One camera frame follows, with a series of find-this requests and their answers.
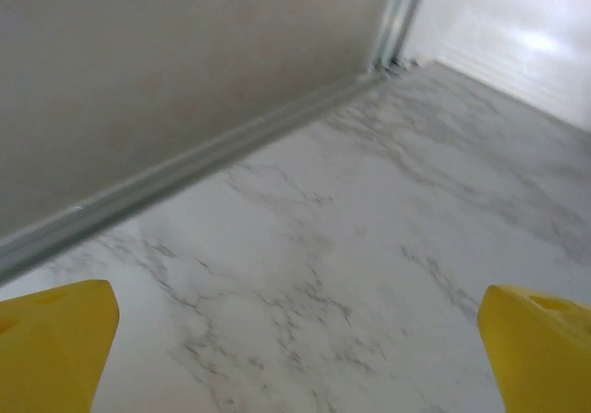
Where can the aluminium frame post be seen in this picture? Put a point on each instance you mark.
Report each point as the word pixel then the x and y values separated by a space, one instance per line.
pixel 399 15

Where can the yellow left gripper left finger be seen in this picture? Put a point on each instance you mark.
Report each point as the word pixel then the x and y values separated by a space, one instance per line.
pixel 51 353

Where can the aluminium side rail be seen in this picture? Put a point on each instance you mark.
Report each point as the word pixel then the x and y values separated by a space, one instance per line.
pixel 184 173

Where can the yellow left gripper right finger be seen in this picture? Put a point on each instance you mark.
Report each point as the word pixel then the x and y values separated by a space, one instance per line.
pixel 545 362

